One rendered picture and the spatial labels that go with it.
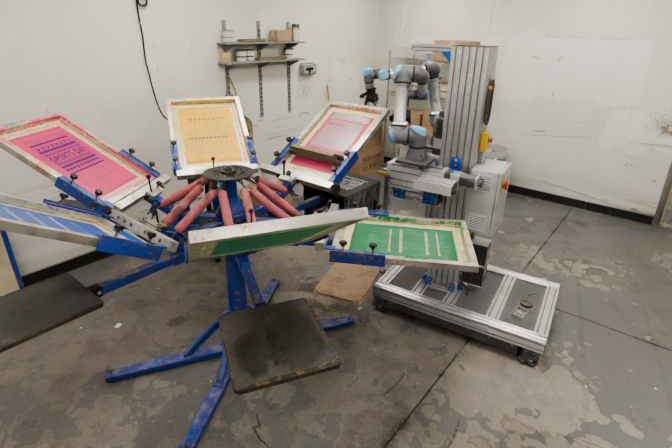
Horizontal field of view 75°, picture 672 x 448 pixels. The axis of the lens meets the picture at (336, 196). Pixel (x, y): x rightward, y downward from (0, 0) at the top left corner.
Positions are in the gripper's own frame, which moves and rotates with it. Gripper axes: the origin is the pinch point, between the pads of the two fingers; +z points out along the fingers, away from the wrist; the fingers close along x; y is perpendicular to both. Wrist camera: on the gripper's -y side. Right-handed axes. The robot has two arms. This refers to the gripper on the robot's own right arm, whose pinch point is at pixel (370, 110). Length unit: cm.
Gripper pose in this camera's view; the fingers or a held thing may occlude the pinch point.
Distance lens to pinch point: 369.8
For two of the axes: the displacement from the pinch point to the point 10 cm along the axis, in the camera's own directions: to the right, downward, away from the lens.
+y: 7.8, 2.4, -5.8
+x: 6.0, -5.3, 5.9
